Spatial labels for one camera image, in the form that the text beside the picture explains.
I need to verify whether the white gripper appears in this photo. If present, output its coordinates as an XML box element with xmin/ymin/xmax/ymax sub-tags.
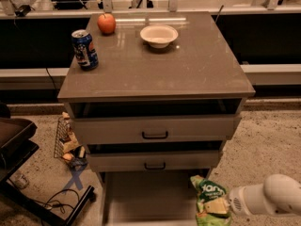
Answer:
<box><xmin>204</xmin><ymin>184</ymin><xmax>266</xmax><ymax>216</ymax></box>

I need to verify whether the grey drawer cabinet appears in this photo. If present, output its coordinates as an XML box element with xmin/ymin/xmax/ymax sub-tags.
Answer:
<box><xmin>56</xmin><ymin>11</ymin><xmax>256</xmax><ymax>226</ymax></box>

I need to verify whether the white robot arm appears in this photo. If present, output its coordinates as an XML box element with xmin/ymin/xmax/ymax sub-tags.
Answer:
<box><xmin>204</xmin><ymin>174</ymin><xmax>301</xmax><ymax>217</ymax></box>

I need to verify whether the white bowl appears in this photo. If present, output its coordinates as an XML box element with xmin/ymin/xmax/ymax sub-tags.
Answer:
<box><xmin>140</xmin><ymin>25</ymin><xmax>178</xmax><ymax>49</ymax></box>

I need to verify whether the wire basket with snacks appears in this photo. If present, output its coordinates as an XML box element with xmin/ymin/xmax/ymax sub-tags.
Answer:
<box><xmin>54</xmin><ymin>112</ymin><xmax>87</xmax><ymax>168</ymax></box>

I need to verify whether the black floor cable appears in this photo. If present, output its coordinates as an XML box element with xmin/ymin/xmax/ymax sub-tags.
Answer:
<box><xmin>31</xmin><ymin>188</ymin><xmax>81</xmax><ymax>215</ymax></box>

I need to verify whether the open bottom drawer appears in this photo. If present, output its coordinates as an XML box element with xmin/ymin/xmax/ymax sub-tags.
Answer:
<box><xmin>98</xmin><ymin>169</ymin><xmax>210</xmax><ymax>226</ymax></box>

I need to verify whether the top drawer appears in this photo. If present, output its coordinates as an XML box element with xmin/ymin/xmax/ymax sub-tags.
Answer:
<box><xmin>71</xmin><ymin>115</ymin><xmax>241</xmax><ymax>144</ymax></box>

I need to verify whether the red apple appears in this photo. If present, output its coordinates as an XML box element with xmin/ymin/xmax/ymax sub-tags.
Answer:
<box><xmin>97</xmin><ymin>13</ymin><xmax>116</xmax><ymax>35</ymax></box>

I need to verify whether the middle drawer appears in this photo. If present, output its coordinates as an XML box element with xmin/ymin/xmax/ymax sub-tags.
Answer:
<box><xmin>87</xmin><ymin>150</ymin><xmax>220</xmax><ymax>172</ymax></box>

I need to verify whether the black cart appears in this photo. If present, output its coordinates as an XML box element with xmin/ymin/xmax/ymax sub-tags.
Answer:
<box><xmin>0</xmin><ymin>103</ymin><xmax>95</xmax><ymax>226</ymax></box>

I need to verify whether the blue pepsi can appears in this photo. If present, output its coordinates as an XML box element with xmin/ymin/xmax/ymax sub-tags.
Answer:
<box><xmin>71</xmin><ymin>29</ymin><xmax>99</xmax><ymax>71</ymax></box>

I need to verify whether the green rice chip bag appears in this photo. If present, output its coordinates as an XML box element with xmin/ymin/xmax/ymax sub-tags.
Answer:
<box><xmin>190</xmin><ymin>175</ymin><xmax>231</xmax><ymax>226</ymax></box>

